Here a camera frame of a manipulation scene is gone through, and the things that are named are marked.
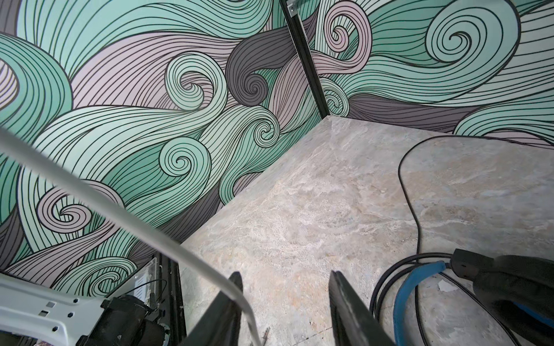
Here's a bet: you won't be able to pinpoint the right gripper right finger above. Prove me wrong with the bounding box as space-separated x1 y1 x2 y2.
328 271 394 346

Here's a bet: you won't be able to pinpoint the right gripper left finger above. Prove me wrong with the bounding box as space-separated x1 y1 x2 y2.
179 291 242 346

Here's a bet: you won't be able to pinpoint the white headphone cable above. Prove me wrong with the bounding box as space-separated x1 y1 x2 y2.
0 127 264 346

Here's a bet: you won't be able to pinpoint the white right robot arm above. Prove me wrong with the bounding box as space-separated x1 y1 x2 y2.
1 271 394 345

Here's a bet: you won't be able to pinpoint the black gaming headphones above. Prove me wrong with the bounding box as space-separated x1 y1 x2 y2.
393 249 553 345

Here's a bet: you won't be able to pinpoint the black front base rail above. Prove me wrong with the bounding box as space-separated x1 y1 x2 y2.
154 253 187 345

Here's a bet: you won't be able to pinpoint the black right rear frame post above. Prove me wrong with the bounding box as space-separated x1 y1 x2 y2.
278 0 330 120

